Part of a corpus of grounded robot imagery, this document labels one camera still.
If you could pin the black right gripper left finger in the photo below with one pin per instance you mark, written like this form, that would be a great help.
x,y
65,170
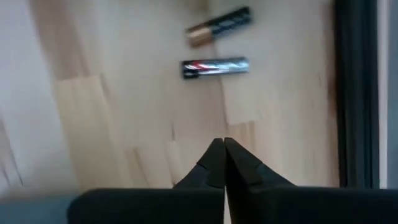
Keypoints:
x,y
186,205

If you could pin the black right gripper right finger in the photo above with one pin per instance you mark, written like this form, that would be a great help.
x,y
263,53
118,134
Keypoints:
x,y
280,205

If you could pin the black silver Energizer battery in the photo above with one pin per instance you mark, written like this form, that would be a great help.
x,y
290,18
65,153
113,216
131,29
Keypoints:
x,y
214,67

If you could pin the dark teal plastic bin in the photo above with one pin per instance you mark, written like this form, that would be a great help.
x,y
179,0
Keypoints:
x,y
31,211

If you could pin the copper black Duracell battery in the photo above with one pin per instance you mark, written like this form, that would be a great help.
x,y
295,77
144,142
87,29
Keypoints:
x,y
217,26

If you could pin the black metal table frame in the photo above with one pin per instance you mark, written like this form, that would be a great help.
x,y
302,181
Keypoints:
x,y
357,93

